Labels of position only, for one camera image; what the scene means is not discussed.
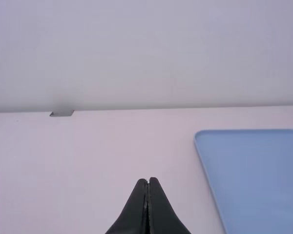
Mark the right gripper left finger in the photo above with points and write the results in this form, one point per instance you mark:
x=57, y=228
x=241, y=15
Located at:
x=134, y=209

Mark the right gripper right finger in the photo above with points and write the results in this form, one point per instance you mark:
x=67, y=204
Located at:
x=161, y=212

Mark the blue mat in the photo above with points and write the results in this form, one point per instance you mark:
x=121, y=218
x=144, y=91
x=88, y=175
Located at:
x=256, y=178

